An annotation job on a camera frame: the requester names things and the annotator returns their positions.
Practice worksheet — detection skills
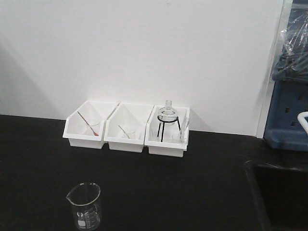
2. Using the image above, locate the round bottom glass flask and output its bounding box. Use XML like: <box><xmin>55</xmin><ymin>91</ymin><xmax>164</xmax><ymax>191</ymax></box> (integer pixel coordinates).
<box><xmin>157</xmin><ymin>100</ymin><xmax>179</xmax><ymax>123</ymax></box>

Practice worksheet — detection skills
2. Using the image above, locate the black tripod stand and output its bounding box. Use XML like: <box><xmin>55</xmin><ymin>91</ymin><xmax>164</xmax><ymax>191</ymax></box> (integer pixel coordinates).
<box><xmin>157</xmin><ymin>115</ymin><xmax>181</xmax><ymax>142</ymax></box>

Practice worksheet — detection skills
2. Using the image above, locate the small beaker in middle bin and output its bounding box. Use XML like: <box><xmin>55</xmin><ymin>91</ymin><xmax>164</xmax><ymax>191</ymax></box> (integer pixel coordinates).
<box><xmin>123</xmin><ymin>127</ymin><xmax>136</xmax><ymax>139</ymax></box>

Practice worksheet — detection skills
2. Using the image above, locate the small beaker in bin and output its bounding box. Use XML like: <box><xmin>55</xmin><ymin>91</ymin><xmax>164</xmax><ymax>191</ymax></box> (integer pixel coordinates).
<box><xmin>123</xmin><ymin>127</ymin><xmax>136</xmax><ymax>139</ymax></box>
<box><xmin>84</xmin><ymin>119</ymin><xmax>101</xmax><ymax>136</ymax></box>

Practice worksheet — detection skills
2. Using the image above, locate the middle white storage bin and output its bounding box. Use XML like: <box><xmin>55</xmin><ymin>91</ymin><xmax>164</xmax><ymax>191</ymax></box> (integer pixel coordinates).
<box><xmin>104</xmin><ymin>103</ymin><xmax>154</xmax><ymax>153</ymax></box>

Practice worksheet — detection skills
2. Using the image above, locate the white storage bin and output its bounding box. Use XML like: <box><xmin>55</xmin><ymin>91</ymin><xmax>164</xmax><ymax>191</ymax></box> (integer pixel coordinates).
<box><xmin>63</xmin><ymin>100</ymin><xmax>119</xmax><ymax>149</ymax></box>
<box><xmin>145</xmin><ymin>105</ymin><xmax>190</xmax><ymax>157</ymax></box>
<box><xmin>104</xmin><ymin>103</ymin><xmax>154</xmax><ymax>153</ymax></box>

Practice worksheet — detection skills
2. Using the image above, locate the glass test tube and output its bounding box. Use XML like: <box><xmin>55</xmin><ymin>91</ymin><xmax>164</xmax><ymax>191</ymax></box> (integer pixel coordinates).
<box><xmin>179</xmin><ymin>117</ymin><xmax>189</xmax><ymax>142</ymax></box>

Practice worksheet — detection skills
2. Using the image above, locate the right white storage bin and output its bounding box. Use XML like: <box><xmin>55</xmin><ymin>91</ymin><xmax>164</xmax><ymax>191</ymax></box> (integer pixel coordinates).
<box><xmin>145</xmin><ymin>105</ymin><xmax>190</xmax><ymax>157</ymax></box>

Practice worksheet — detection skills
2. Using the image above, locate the small beaker in left bin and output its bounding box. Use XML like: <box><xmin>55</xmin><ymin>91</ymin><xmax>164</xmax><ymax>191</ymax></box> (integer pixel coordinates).
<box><xmin>84</xmin><ymin>119</ymin><xmax>101</xmax><ymax>136</ymax></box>

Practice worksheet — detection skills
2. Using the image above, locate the red-filled pipette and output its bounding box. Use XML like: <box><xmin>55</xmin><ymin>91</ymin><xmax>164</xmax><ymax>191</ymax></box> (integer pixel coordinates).
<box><xmin>77</xmin><ymin>111</ymin><xmax>99</xmax><ymax>136</ymax></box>

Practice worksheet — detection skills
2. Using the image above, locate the left white storage bin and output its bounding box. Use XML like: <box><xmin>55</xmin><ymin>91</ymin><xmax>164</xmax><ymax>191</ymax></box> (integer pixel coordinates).
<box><xmin>63</xmin><ymin>100</ymin><xmax>119</xmax><ymax>149</ymax></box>

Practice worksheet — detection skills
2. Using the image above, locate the empty clear glass beaker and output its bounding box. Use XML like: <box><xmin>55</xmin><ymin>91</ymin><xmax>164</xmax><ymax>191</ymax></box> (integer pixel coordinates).
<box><xmin>66</xmin><ymin>182</ymin><xmax>102</xmax><ymax>231</ymax></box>

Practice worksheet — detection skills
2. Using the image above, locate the blue perforated plastic rack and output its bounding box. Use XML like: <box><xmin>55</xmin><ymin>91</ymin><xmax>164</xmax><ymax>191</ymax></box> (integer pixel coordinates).
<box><xmin>263</xmin><ymin>0</ymin><xmax>308</xmax><ymax>152</ymax></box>

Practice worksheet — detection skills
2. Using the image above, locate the clear plastic wrapped bundle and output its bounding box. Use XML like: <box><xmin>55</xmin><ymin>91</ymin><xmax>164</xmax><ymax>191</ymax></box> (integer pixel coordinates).
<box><xmin>275</xmin><ymin>3</ymin><xmax>308</xmax><ymax>81</ymax></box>

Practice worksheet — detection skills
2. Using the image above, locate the black lab sink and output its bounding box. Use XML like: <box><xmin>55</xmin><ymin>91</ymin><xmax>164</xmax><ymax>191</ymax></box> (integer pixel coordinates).
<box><xmin>244</xmin><ymin>160</ymin><xmax>308</xmax><ymax>231</ymax></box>

